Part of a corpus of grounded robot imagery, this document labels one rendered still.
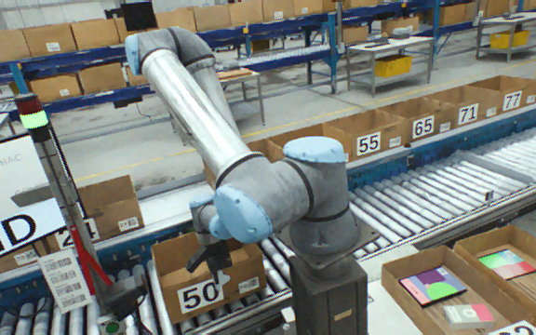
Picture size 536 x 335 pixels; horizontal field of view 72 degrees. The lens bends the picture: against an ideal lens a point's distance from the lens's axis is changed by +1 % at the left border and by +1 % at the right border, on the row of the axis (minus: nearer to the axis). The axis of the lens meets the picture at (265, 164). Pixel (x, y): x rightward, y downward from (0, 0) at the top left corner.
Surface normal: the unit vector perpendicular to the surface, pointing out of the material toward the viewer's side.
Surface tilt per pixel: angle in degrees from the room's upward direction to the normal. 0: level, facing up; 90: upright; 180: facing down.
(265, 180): 32
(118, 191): 89
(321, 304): 90
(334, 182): 87
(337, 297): 90
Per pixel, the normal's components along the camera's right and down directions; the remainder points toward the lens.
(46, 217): 0.69, 0.17
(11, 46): 0.42, 0.33
